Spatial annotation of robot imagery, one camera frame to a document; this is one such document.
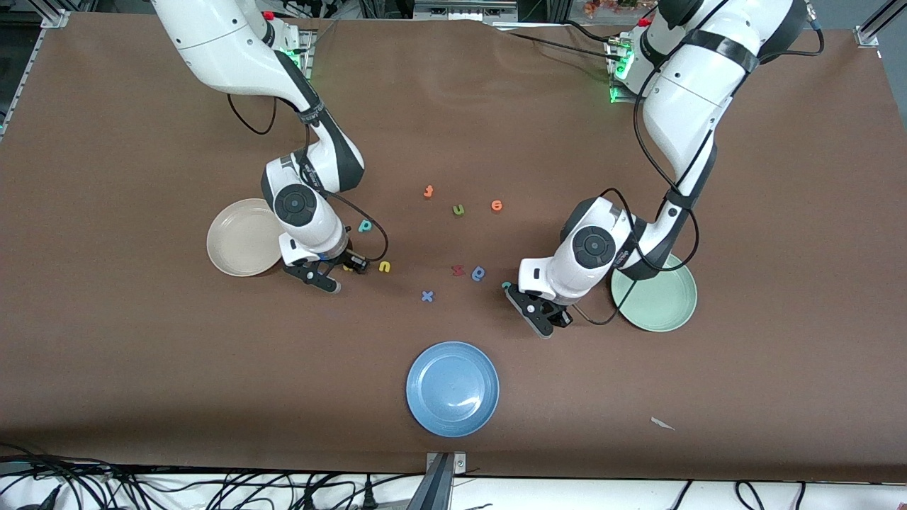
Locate green plate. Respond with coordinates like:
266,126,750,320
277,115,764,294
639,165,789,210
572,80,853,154
611,255,699,333

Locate black looped cable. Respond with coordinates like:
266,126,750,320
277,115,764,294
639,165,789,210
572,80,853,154
736,480,767,510

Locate aluminium frame profile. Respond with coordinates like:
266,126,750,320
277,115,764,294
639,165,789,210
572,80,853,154
28,0,72,29
854,0,907,49

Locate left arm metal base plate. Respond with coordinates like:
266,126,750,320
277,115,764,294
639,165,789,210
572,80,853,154
608,39,642,104

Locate grey metal rail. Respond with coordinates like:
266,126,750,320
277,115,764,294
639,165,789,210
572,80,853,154
413,0,519,22

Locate orange dried flowers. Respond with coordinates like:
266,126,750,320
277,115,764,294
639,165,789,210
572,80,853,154
582,0,656,19

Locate beige brown plate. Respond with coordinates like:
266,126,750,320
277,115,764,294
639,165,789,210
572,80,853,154
206,198,288,278

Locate blue plate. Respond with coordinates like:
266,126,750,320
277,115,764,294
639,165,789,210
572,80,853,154
405,341,500,438

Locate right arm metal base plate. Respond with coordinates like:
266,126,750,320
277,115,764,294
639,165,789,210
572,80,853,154
283,28,314,79

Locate silver metal camera bracket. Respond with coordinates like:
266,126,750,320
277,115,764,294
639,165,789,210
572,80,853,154
407,451,468,510

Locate black table cable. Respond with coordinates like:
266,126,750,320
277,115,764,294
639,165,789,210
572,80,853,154
563,19,617,45
505,31,619,57

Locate black cable tangle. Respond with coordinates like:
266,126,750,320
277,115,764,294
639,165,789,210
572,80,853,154
0,443,426,510

